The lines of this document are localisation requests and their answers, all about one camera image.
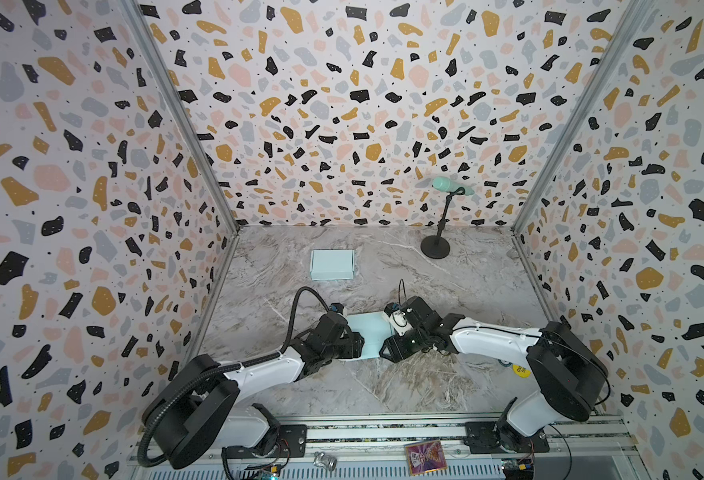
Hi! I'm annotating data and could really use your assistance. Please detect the mint paper box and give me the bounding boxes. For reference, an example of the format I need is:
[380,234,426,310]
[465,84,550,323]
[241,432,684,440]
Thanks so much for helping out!
[310,250,355,281]
[347,312,394,361]

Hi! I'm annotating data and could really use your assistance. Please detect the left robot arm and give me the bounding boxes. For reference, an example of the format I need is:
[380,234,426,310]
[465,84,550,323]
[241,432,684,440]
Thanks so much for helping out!
[136,311,365,469]

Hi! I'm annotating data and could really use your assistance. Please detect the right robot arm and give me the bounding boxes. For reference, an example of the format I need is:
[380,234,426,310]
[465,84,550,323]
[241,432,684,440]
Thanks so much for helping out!
[380,296,608,440]

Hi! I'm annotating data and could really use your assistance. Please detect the black microphone stand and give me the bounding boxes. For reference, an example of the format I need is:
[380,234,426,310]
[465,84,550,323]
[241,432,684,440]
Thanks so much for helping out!
[420,187,466,260]

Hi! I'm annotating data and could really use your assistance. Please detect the yellow round sticker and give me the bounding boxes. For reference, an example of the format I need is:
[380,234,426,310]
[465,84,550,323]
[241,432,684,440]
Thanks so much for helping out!
[512,364,532,378]

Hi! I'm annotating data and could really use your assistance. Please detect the colourful square card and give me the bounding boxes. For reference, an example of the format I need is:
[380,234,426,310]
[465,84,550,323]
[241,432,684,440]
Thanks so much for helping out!
[405,440,447,476]

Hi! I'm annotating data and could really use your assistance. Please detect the small metal clip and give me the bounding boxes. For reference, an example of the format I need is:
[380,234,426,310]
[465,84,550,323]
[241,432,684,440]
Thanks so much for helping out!
[313,451,338,472]

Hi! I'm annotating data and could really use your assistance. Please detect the circuit board left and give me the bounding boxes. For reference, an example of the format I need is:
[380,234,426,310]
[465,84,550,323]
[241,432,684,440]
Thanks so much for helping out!
[247,461,288,480]

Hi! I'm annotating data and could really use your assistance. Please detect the circuit board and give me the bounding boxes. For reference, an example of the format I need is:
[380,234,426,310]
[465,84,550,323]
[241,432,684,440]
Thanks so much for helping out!
[247,461,288,480]
[502,455,535,480]

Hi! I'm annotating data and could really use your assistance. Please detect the mint green microphone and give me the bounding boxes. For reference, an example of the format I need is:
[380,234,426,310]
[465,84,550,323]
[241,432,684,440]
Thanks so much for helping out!
[432,177,475,196]

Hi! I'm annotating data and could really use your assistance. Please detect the circuit board right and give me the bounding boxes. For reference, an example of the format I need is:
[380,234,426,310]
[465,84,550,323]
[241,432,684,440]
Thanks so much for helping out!
[502,455,535,480]

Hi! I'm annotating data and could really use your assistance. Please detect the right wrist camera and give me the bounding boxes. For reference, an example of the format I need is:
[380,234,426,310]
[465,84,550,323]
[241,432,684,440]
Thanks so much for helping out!
[384,303,412,336]

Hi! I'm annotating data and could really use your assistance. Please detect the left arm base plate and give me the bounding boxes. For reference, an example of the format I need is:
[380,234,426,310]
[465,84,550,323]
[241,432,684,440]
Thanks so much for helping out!
[241,424,308,460]

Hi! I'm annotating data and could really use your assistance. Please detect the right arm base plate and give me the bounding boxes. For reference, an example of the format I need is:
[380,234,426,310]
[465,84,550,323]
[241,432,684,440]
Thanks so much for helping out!
[463,421,550,455]

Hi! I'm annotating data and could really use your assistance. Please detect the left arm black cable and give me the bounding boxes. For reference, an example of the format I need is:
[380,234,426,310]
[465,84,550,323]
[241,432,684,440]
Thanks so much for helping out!
[137,286,332,469]

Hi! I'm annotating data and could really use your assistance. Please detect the aluminium mounting rail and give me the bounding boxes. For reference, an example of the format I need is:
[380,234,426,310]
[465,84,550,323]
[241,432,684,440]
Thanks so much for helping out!
[129,413,651,479]

